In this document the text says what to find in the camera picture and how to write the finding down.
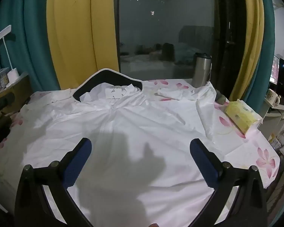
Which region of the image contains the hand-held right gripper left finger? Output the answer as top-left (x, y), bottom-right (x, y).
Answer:
top-left (14, 138), bottom-right (95, 227)

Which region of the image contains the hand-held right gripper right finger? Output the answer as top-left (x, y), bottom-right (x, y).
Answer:
top-left (190, 138), bottom-right (268, 227)

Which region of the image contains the white shirt with black collar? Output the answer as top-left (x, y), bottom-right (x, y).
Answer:
top-left (5, 68), bottom-right (228, 227)

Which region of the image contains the floral bed sheet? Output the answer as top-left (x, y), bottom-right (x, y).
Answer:
top-left (0, 77), bottom-right (281, 227)

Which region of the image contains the yellow tissue pack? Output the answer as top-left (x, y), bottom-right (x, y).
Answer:
top-left (224, 99), bottom-right (263, 134)

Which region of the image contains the small dark object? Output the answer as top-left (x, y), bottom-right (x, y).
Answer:
top-left (214, 89), bottom-right (230, 106)

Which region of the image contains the dark cloth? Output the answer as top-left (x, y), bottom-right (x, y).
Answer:
top-left (0, 92), bottom-right (16, 152)

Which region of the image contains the white side desk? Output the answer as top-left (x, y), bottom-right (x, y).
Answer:
top-left (263, 99), bottom-right (284, 129)

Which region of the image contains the stainless steel tumbler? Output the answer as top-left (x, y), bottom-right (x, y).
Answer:
top-left (192, 52), bottom-right (212, 88)

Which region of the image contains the wooden bedside cabinet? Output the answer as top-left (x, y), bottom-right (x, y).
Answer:
top-left (0, 72), bottom-right (35, 116)

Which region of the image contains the white printed mug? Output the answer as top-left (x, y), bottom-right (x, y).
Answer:
top-left (265, 89), bottom-right (282, 106)

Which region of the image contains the white desk lamp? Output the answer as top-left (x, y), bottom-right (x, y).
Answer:
top-left (0, 27), bottom-right (20, 86)

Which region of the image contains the computer monitor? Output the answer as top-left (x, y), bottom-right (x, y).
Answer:
top-left (269, 55), bottom-right (280, 86)

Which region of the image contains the yellow curtain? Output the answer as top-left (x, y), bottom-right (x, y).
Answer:
top-left (46, 0), bottom-right (121, 90)
top-left (229, 0), bottom-right (265, 102)

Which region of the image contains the teal curtain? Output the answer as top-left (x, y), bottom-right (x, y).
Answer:
top-left (243, 0), bottom-right (276, 104)
top-left (0, 0), bottom-right (62, 93)

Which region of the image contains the dark glass window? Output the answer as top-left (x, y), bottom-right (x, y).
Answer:
top-left (117, 0), bottom-right (247, 83)

